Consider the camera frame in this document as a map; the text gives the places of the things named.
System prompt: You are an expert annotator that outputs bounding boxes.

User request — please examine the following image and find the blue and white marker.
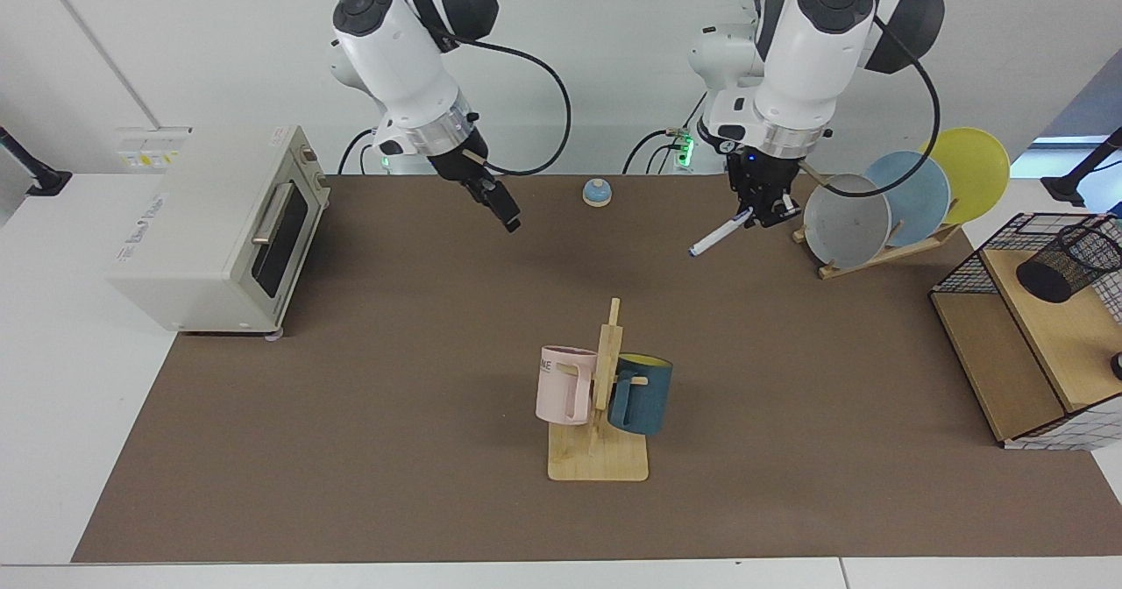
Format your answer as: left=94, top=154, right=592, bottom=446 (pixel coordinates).
left=689, top=209, right=755, bottom=259

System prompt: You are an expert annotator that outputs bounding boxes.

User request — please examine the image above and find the black mesh pen holder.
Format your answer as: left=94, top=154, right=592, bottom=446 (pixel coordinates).
left=1017, top=224, right=1122, bottom=304

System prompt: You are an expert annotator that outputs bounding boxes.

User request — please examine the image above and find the grey plate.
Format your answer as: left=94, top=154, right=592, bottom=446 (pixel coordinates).
left=803, top=174, right=893, bottom=270

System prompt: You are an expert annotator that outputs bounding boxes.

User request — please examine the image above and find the wooden plate rack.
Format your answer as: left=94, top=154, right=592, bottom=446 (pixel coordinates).
left=792, top=161, right=963, bottom=280

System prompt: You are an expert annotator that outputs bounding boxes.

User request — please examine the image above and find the light blue plate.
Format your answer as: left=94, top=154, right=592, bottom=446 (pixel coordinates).
left=863, top=151, right=952, bottom=248

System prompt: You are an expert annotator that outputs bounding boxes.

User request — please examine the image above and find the pink cup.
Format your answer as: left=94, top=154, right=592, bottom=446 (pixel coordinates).
left=536, top=345, right=599, bottom=427

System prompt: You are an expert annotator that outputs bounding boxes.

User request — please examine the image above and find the yellow plate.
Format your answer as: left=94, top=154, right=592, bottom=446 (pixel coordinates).
left=925, top=127, right=1012, bottom=226

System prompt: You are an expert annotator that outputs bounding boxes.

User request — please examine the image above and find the dark teal cup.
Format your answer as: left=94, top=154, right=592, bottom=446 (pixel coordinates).
left=607, top=354, right=674, bottom=436

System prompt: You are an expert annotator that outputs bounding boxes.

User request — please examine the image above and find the wooden cup stand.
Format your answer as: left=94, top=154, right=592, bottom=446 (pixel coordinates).
left=548, top=298, right=650, bottom=483

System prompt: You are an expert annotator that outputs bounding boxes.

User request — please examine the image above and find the brown table cloth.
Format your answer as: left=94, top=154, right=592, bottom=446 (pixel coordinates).
left=72, top=174, right=1122, bottom=564

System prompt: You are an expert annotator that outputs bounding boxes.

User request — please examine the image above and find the pale toaster oven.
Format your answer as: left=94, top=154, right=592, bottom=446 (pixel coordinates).
left=107, top=124, right=332, bottom=340

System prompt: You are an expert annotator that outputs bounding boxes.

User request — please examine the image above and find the black base cable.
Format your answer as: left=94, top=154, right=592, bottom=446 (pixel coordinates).
left=622, top=94, right=707, bottom=176
left=337, top=129, right=380, bottom=176

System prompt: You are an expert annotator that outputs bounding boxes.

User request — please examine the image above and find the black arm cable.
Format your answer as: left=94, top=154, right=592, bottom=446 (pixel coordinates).
left=434, top=32, right=572, bottom=178
left=793, top=0, right=949, bottom=200

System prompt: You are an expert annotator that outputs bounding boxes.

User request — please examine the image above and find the wire basket with wooden floor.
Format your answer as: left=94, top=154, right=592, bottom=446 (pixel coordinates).
left=929, top=210, right=1122, bottom=451

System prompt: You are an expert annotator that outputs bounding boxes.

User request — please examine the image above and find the white wall socket box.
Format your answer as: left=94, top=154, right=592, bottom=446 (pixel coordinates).
left=116, top=126, right=192, bottom=174

